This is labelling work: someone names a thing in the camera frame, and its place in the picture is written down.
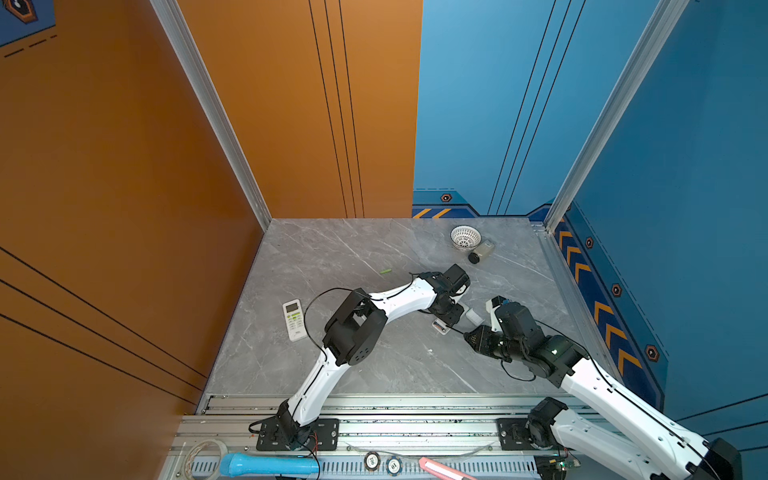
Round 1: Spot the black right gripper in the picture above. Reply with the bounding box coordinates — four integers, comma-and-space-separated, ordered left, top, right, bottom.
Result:
461, 324, 526, 363

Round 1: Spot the white battery cover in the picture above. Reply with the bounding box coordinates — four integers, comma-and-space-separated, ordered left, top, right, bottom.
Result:
464, 308, 484, 326

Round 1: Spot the white air conditioner remote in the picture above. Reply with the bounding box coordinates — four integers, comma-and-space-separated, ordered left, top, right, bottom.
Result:
432, 319, 450, 335

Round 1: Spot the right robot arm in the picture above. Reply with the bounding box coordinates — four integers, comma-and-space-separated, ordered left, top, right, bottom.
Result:
463, 297, 743, 479

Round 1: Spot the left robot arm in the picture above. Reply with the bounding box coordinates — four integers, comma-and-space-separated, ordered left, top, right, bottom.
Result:
276, 264, 471, 448

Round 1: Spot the glass jar with black lid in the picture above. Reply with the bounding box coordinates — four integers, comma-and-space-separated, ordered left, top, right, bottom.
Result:
468, 240, 496, 264

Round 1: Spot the patterned white ceramic bowl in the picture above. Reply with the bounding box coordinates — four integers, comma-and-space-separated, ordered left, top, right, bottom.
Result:
450, 225, 482, 251

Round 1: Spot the small green circuit board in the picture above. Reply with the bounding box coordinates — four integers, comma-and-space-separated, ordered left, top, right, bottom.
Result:
534, 457, 582, 480

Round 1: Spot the clear tape roll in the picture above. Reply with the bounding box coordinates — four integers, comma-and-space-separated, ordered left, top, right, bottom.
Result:
176, 439, 229, 480

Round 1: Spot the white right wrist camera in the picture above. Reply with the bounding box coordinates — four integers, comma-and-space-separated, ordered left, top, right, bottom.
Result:
485, 296, 509, 333

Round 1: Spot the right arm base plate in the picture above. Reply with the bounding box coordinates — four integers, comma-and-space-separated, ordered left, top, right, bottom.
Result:
496, 417, 575, 452

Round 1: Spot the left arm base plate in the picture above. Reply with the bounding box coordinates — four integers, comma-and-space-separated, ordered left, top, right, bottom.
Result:
249, 416, 340, 452

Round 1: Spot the blue plastic handle tool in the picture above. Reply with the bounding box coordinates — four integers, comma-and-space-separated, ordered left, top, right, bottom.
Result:
218, 453, 320, 479

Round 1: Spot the aluminium corner post right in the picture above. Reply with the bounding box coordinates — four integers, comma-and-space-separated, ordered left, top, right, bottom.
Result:
543, 0, 689, 235

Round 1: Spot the aluminium corner post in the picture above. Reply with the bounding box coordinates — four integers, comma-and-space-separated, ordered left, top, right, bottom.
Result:
149, 0, 272, 232
543, 0, 689, 235

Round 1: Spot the aluminium corner post left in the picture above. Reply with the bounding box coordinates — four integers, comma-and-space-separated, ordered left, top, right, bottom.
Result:
149, 0, 272, 232

